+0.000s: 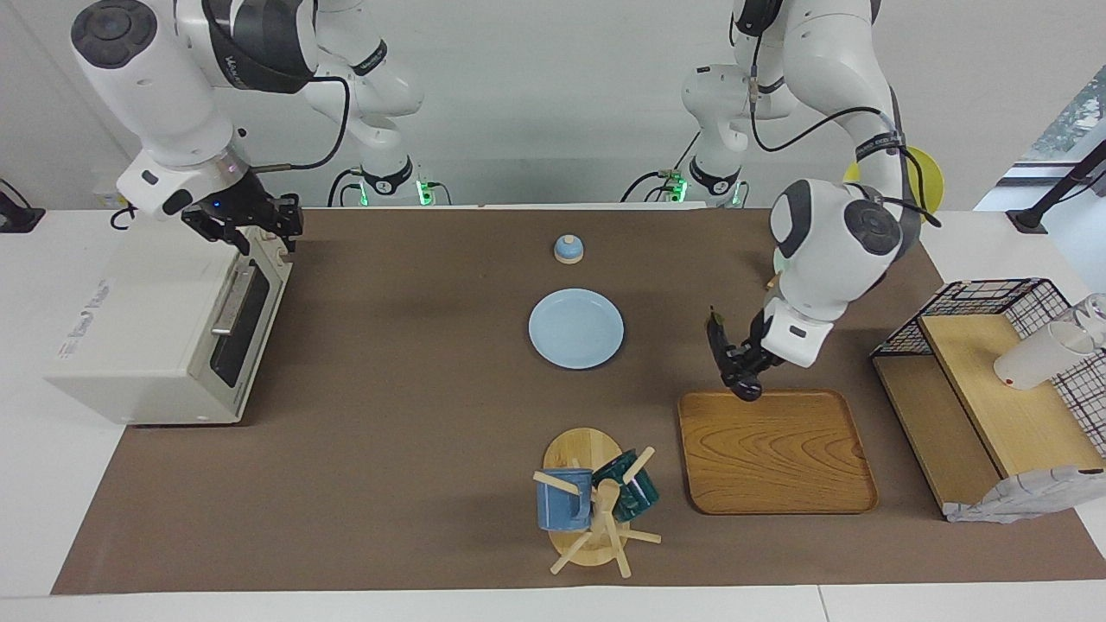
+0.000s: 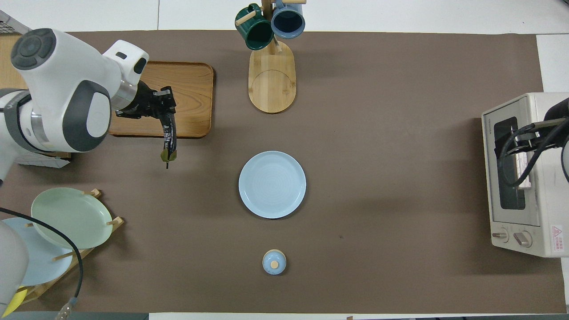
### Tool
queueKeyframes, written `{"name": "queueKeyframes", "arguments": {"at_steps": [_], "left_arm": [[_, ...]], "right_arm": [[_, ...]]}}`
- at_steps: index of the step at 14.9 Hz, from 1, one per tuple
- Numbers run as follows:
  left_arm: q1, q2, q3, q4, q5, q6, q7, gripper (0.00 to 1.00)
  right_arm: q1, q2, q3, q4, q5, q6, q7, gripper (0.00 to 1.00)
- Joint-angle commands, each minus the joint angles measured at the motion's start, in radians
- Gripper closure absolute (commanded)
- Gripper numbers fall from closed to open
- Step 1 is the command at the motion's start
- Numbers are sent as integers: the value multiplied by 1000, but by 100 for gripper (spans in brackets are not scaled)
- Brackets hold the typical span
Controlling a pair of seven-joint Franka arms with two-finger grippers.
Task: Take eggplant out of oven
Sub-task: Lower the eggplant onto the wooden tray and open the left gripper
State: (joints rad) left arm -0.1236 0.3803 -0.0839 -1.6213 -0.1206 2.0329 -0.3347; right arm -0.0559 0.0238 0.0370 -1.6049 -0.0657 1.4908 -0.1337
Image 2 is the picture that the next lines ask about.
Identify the wooden serving tray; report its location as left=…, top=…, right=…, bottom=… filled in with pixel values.
left=107, top=61, right=215, bottom=138

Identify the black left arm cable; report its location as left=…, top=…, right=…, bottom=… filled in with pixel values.
left=0, top=207, right=84, bottom=320

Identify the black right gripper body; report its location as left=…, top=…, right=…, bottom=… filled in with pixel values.
left=539, top=116, right=569, bottom=148

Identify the glass oven door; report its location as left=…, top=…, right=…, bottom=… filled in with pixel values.
left=482, top=100, right=541, bottom=227

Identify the pale green plate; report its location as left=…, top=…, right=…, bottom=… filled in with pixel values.
left=31, top=187, right=113, bottom=250

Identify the dark green mug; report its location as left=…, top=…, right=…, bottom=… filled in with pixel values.
left=235, top=4, right=275, bottom=51

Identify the blue mug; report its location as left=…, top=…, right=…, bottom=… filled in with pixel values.
left=271, top=0, right=306, bottom=40

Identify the beige toaster oven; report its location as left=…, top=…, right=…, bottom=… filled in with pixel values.
left=481, top=92, right=569, bottom=257

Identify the dark purple eggplant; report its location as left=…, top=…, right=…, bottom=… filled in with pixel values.
left=160, top=110, right=178, bottom=170

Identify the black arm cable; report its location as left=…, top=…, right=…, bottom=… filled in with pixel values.
left=497, top=119, right=569, bottom=188
left=0, top=207, right=84, bottom=320

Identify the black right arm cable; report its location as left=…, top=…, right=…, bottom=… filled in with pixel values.
left=497, top=119, right=569, bottom=188

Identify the brown table mat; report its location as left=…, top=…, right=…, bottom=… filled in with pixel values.
left=0, top=30, right=567, bottom=314

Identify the light blue round plate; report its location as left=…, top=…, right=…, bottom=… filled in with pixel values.
left=239, top=151, right=307, bottom=219

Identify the marble patterned cloth strip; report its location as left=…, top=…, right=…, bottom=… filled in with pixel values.
left=0, top=10, right=32, bottom=35

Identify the wooden plate rack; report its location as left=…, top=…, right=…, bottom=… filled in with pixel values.
left=18, top=189, right=125, bottom=305

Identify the pale blue plate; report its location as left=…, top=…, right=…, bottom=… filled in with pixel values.
left=2, top=217, right=74, bottom=286

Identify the wooden mug tree stand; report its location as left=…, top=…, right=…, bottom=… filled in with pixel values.
left=235, top=0, right=307, bottom=114

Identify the yellow plate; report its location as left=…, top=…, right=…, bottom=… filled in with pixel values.
left=4, top=289, right=25, bottom=317

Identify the wooden stepped shelf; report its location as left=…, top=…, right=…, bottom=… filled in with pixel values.
left=0, top=11, right=72, bottom=168

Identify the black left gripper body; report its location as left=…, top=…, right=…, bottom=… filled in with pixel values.
left=116, top=81, right=161, bottom=120

